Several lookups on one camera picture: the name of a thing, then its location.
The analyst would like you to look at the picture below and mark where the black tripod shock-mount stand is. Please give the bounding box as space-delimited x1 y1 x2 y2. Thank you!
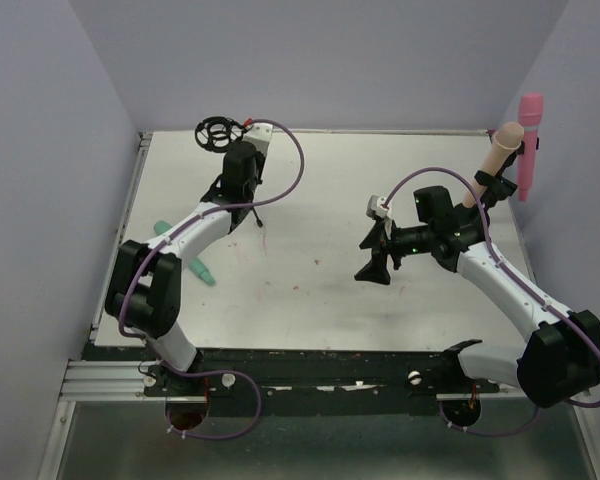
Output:
194 116 266 205

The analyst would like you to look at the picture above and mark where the beige toy microphone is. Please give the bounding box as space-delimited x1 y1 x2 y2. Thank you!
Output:
462 122 524 208

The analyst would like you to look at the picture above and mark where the mint green toy microphone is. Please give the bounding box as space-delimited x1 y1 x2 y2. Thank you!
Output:
153 220 216 286

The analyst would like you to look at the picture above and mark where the pink toy microphone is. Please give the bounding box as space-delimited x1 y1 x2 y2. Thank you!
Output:
517 92 544 202

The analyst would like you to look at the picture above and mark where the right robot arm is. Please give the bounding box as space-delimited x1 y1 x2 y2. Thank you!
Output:
354 186 600 408

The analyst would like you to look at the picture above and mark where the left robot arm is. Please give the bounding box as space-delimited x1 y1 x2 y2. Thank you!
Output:
105 139 269 372

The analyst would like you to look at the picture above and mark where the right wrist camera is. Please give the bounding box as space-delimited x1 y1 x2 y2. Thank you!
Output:
366 195 394 238

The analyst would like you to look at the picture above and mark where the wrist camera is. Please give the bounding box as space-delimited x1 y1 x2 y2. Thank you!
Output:
366 195 394 238
243 120 274 156

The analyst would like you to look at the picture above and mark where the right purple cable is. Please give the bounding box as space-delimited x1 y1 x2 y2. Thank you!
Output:
382 167 600 439

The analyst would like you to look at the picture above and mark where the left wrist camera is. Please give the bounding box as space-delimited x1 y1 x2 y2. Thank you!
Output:
243 120 274 156

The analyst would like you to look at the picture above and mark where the black front mounting rail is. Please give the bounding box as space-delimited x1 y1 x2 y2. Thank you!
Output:
144 348 499 417

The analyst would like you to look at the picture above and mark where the aluminium side frame rail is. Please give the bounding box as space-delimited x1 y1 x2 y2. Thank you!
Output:
59 131 154 401

